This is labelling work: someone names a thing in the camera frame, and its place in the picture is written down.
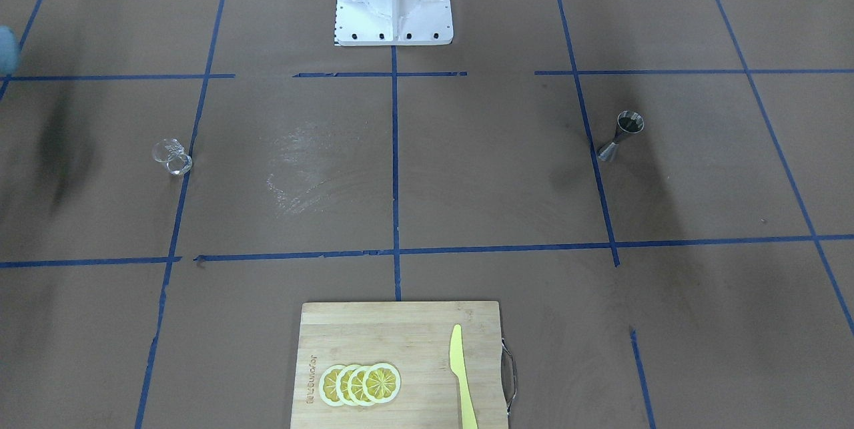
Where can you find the steel measuring jigger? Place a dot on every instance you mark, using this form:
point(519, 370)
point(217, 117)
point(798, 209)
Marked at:
point(628, 123)

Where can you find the clear glass shaker cup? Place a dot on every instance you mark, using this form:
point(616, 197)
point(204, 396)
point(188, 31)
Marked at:
point(170, 153)

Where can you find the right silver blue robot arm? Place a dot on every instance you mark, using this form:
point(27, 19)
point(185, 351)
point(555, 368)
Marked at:
point(9, 51)

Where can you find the yellow plastic knife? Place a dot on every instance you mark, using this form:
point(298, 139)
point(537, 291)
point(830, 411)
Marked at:
point(458, 368)

